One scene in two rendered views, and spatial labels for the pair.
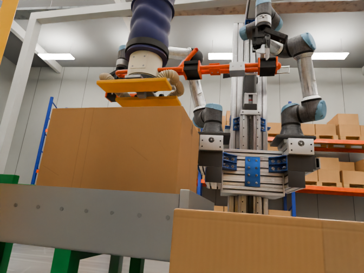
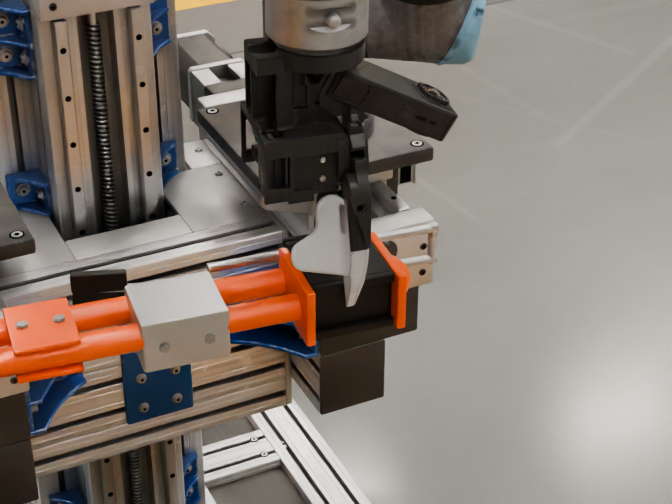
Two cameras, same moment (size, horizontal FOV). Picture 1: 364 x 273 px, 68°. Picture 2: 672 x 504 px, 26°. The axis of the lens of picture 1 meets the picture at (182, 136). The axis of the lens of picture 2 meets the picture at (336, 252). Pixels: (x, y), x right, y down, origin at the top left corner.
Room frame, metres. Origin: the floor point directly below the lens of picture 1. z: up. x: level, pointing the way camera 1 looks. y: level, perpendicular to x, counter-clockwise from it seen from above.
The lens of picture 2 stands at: (0.28, 0.19, 1.86)
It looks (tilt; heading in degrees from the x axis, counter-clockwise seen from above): 32 degrees down; 326
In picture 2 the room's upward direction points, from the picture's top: straight up
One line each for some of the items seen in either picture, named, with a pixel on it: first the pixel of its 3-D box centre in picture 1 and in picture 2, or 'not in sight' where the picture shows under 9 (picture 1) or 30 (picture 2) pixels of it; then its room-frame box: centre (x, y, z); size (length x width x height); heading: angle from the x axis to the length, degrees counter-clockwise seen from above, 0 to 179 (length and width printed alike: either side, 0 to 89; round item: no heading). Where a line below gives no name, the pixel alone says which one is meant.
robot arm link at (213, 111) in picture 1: (213, 113); not in sight; (1.72, -0.20, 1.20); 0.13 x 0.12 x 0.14; 24
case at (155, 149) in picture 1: (127, 162); not in sight; (1.27, 0.25, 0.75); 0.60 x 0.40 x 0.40; 76
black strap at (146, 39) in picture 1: (147, 53); not in sight; (1.26, 0.21, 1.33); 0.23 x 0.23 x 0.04
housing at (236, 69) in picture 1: (237, 69); (177, 320); (1.14, -0.23, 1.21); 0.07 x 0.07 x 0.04; 75
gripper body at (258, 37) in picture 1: (261, 38); (307, 112); (1.11, -0.34, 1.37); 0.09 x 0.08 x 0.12; 74
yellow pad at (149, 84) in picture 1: (134, 82); not in sight; (1.16, 0.24, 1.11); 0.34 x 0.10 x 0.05; 75
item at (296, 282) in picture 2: (267, 66); (341, 287); (1.10, -0.36, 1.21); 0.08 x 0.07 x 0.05; 75
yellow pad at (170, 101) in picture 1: (148, 99); not in sight; (1.34, 0.19, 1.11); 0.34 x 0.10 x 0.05; 75
